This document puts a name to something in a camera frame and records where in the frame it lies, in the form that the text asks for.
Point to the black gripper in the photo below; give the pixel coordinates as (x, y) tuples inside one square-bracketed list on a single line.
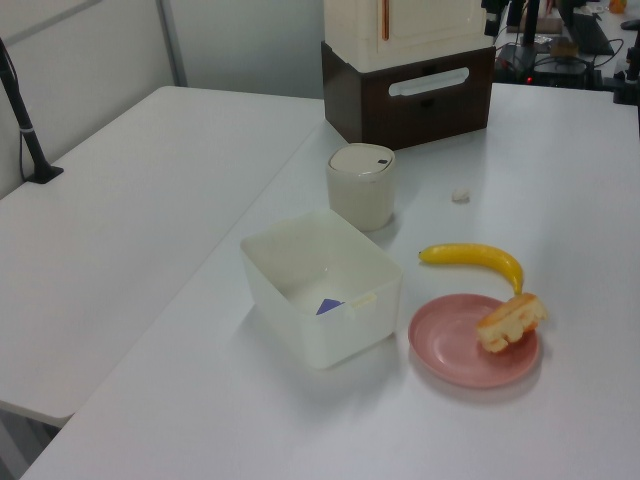
[(500, 4)]

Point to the black monitor stand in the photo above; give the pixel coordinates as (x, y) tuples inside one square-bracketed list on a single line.
[(530, 30)]

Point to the small brown cardboard box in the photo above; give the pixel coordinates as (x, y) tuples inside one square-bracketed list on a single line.
[(564, 47)]

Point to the cream toy cabinet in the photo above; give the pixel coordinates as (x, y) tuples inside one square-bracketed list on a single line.
[(425, 25)]

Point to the black keyboard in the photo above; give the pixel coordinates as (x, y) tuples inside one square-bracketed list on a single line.
[(592, 35)]

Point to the small orange object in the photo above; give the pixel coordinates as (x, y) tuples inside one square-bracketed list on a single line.
[(618, 5)]

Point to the brown drawer box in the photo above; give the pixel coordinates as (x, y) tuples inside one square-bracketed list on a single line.
[(425, 115)]

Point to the black clamp device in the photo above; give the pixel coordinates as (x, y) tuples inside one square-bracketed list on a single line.
[(627, 75)]

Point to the small white crumpled lump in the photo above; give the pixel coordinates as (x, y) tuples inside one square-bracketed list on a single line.
[(460, 195)]

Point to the beige mini trash can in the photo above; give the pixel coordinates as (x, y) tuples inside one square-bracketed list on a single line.
[(359, 200)]

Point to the yellow banana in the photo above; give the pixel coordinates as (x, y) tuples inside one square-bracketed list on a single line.
[(470, 254)]

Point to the pink round plate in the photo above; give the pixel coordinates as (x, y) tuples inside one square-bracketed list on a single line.
[(445, 345)]

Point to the purple card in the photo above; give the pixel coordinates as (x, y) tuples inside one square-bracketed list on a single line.
[(329, 306)]

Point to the white plastic storage bin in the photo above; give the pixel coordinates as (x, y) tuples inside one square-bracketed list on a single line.
[(300, 330)]

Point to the black clamp pole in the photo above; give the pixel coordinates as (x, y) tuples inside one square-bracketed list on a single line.
[(22, 120)]

